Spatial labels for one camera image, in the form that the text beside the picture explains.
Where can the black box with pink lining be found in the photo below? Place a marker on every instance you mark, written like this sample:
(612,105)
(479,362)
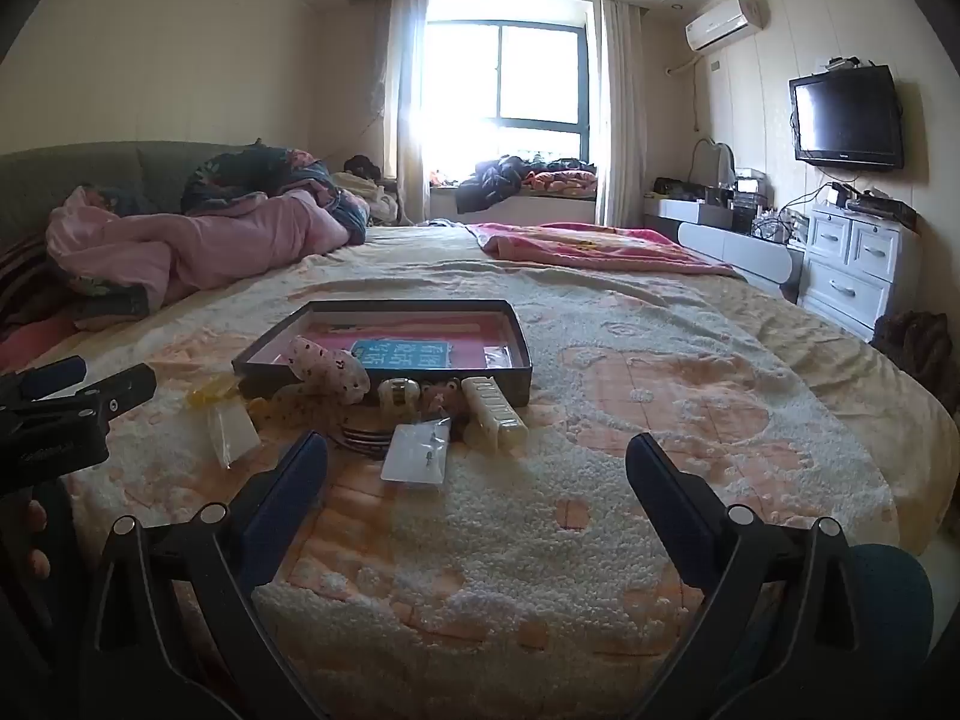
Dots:
(472,337)

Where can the sheer white curtain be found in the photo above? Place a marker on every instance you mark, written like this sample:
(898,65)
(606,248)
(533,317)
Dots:
(621,112)
(397,105)

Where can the pink blanket pile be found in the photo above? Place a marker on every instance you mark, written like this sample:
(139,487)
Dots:
(247,165)

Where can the person's left hand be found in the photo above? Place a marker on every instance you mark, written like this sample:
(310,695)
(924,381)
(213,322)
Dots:
(37,519)

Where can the green padded headboard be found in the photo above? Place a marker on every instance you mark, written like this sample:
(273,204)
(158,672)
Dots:
(75,172)

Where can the polka-dot fabric scrunchie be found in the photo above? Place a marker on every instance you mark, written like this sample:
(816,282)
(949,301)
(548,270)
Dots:
(322,369)

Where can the cream cloth bundle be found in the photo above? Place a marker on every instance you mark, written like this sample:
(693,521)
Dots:
(367,199)

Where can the dark striped pillow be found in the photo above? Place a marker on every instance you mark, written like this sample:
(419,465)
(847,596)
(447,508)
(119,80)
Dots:
(22,277)

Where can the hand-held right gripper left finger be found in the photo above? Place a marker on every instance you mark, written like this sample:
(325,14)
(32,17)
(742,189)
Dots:
(289,495)

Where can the blue printed card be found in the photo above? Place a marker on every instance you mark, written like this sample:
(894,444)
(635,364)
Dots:
(405,355)

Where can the brown hair claw clip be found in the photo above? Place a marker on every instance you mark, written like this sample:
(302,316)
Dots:
(360,439)

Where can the small plastic packet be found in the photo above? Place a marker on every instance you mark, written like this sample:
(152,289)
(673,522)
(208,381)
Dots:
(499,356)

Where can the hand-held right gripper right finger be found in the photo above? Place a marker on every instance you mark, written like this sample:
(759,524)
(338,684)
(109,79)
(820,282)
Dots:
(664,495)

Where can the orange clothes pile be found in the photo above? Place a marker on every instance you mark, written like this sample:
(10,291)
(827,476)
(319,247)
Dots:
(562,178)

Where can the pink quilt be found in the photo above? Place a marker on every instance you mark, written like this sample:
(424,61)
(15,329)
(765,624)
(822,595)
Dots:
(225,247)

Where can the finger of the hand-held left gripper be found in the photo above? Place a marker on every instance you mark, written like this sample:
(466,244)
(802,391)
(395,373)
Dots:
(54,377)
(124,390)

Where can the yellow item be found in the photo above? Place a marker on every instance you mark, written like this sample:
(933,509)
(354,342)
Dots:
(225,427)

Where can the black television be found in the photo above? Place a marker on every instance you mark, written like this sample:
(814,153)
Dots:
(846,118)

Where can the clear bag with earrings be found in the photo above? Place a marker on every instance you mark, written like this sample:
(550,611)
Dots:
(412,459)

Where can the window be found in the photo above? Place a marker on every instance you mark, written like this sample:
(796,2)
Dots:
(502,75)

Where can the white rounded appliance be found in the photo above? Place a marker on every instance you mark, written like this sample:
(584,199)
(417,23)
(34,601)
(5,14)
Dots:
(712,161)

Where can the pink printed blanket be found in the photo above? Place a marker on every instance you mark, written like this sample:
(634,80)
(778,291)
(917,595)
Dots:
(585,247)

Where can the brown bag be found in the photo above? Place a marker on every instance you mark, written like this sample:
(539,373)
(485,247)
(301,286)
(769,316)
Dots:
(911,349)

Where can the white drawer cabinet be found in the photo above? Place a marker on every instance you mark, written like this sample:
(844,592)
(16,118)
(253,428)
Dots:
(855,270)

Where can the white low cabinet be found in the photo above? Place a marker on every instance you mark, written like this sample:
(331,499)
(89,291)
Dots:
(735,247)

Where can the black set-top box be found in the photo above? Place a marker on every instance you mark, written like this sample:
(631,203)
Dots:
(885,208)

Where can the black jacket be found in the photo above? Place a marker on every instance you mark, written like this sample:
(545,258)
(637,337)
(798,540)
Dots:
(487,184)

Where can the white clip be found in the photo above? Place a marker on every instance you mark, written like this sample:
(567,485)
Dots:
(397,396)

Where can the white air conditioner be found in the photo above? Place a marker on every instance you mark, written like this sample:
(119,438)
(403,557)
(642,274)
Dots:
(724,22)

